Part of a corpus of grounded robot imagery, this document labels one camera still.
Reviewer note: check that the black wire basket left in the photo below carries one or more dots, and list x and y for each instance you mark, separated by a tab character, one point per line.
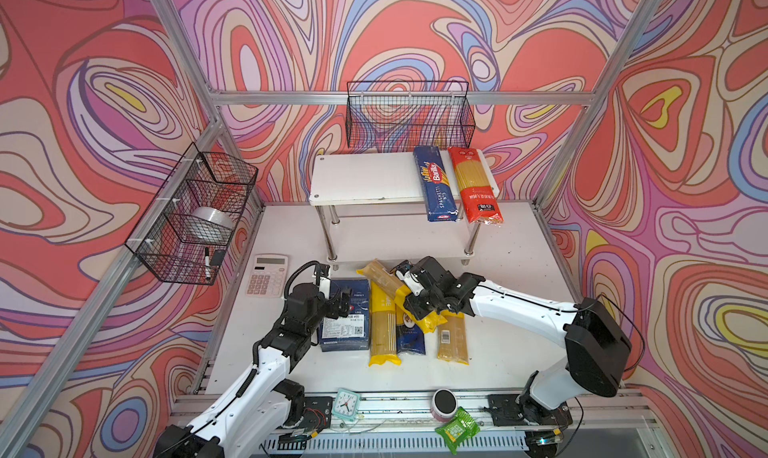
185	234

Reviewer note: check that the white two-tier shelf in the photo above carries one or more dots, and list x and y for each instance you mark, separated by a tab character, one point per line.
371	205

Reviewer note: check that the black marker pen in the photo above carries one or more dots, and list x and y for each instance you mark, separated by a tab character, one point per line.
207	264

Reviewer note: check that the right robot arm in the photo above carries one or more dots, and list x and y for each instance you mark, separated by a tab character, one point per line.
596	350

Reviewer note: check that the white pink calculator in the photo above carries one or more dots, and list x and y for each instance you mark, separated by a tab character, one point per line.
267	274

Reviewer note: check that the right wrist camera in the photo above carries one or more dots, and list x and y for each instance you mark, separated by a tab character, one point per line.
403	272

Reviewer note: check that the yellow clear spaghetti bag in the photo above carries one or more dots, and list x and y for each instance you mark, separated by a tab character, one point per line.
452	346

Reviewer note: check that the black wire basket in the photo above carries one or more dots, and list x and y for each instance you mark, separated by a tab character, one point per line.
399	115
185	234

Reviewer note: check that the black wire basket back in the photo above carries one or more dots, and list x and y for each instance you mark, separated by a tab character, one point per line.
399	115

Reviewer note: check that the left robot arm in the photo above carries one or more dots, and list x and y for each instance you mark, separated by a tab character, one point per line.
263	398

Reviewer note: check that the green snack packet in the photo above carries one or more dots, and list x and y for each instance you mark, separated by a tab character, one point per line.
458	430

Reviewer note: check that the mint alarm clock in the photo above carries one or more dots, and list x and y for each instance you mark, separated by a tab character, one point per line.
345	405

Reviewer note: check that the blue Barilla spaghetti box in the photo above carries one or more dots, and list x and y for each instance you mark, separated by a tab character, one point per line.
439	199

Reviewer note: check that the yellow narrow spaghetti bag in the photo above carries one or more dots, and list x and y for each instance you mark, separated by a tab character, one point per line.
398	291

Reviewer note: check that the silver tape roll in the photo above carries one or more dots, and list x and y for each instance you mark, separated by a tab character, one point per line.
209	225

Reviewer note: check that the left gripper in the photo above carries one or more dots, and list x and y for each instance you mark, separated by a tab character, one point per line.
333	311

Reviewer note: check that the blue Barilla pasta box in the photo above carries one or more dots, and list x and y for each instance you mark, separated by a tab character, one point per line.
350	333

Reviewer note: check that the red spaghetti bag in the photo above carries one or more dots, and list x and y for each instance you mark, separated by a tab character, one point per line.
477	195

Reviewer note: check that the yellow Pastatime spaghetti bag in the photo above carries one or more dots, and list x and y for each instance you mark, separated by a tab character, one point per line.
383	346

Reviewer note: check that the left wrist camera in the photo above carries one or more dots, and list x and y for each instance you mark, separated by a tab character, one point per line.
323	275

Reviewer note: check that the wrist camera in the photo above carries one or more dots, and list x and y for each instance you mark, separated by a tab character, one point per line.
403	272
323	275

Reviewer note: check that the blue yellow Ankara spaghetti bag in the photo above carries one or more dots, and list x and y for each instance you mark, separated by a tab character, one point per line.
409	337

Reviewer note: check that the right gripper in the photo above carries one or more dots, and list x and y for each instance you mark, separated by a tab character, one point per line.
414	307

